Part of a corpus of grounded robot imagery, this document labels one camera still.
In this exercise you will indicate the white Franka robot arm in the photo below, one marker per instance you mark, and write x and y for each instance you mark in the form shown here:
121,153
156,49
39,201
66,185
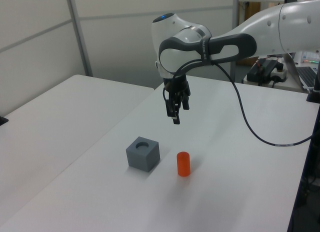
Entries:
287,29

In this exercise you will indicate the brown cardboard box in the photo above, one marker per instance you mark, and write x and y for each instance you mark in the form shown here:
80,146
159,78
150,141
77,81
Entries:
252,12
247,60

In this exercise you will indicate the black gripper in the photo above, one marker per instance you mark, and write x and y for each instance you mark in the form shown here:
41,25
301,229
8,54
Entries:
178,85

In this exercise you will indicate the black power adapter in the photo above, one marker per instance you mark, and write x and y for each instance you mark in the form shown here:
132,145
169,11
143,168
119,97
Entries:
262,67

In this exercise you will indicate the white power strip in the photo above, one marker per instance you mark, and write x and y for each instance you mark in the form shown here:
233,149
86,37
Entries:
278,78

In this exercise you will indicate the grey partition frame post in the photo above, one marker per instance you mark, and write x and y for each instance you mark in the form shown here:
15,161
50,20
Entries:
236,9

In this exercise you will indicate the silver laptop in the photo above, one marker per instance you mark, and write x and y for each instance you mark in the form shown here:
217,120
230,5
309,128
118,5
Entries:
306,75

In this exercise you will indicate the grey block with round hole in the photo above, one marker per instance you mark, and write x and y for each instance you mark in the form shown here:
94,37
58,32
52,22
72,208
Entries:
142,159

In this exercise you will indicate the black table clamp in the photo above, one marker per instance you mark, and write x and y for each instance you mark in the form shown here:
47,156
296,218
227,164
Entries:
3,120

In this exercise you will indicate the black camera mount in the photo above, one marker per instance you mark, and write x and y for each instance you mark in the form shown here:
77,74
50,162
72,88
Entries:
315,89

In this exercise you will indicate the orange cylinder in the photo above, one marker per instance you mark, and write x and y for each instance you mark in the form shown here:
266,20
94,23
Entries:
183,164

